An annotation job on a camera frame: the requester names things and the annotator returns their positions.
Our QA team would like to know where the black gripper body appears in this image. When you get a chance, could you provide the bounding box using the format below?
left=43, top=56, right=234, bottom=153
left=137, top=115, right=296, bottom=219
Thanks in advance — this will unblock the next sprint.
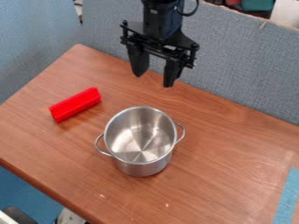
left=121, top=5, right=199, bottom=68

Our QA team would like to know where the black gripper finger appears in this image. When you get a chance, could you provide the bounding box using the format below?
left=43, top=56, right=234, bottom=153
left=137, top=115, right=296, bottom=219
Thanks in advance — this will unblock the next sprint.
left=127, top=44, right=150, bottom=77
left=163, top=58, right=183, bottom=88

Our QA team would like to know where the red block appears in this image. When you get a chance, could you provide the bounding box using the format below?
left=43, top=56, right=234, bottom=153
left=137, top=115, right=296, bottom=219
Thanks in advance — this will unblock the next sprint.
left=50, top=87, right=102, bottom=123

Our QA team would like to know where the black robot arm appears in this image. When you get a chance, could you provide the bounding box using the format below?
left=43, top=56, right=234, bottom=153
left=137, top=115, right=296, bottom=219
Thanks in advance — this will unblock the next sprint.
left=121, top=0, right=201, bottom=88

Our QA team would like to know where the metal pot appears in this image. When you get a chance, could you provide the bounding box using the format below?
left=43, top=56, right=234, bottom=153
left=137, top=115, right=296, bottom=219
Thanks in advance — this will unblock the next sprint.
left=94, top=106, right=186, bottom=177

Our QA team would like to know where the white round object below table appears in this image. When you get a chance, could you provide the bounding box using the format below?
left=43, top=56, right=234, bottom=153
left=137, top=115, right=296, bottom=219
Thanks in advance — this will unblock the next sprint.
left=55, top=208, right=87, bottom=224

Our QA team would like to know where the black object bottom left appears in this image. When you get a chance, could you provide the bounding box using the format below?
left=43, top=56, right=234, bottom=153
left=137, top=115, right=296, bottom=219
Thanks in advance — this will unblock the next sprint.
left=3, top=206, right=38, bottom=224

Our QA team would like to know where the blue tape strip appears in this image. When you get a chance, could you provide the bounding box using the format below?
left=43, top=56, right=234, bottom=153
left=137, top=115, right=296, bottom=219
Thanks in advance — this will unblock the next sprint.
left=274, top=168, right=299, bottom=224

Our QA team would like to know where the black cable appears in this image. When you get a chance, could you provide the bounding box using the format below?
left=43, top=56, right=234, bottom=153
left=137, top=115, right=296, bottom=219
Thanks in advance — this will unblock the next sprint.
left=174, top=0, right=202, bottom=18

